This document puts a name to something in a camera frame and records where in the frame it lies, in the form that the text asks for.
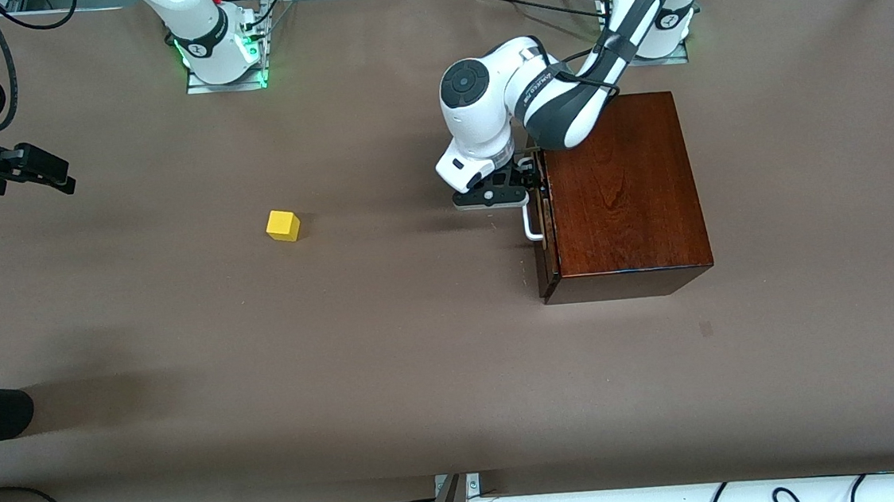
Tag wooden drawer with white handle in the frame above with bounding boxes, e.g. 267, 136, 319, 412
517, 147, 564, 303

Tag yellow cube block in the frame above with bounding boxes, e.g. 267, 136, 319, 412
264, 208, 303, 245

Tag dark brown wooden cabinet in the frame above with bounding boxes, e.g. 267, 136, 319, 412
523, 88, 717, 307

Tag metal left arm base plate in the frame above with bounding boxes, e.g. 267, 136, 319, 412
599, 0, 690, 70

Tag brown table cover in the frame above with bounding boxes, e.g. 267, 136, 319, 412
0, 0, 894, 502

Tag small metal bracket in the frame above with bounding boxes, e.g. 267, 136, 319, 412
433, 472, 483, 502

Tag black cable on table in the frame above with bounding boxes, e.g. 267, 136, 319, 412
471, 0, 609, 33

